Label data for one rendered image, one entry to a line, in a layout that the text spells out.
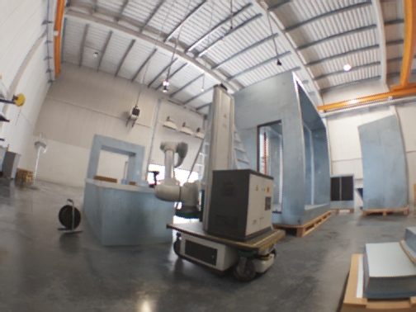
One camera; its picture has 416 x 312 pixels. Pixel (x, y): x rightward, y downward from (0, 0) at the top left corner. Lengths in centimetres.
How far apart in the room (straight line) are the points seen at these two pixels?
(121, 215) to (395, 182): 656
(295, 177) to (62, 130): 1168
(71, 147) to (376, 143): 1437
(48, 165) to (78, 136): 267
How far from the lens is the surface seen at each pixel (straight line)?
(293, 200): 311
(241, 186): 125
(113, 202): 183
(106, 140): 382
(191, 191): 153
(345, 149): 1171
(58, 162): 1161
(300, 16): 917
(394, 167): 635
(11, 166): 775
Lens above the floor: 65
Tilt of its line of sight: 12 degrees up
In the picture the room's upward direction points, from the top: 4 degrees clockwise
